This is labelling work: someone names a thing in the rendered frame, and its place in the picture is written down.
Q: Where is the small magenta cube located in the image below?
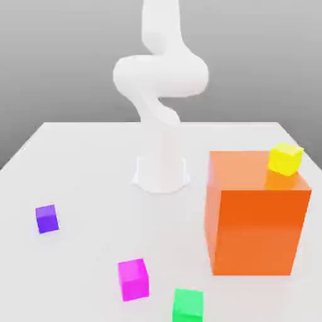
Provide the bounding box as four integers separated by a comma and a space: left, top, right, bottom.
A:
117, 258, 150, 303

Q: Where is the small yellow cube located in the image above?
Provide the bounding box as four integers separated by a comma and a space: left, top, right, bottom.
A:
267, 142, 305, 177

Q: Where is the small purple cube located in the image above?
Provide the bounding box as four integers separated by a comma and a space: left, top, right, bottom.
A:
35, 204, 60, 235

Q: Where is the small green cube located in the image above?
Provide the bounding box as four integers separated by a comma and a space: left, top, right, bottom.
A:
172, 288, 204, 322

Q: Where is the large orange box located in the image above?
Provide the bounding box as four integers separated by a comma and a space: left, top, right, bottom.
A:
204, 150, 313, 277

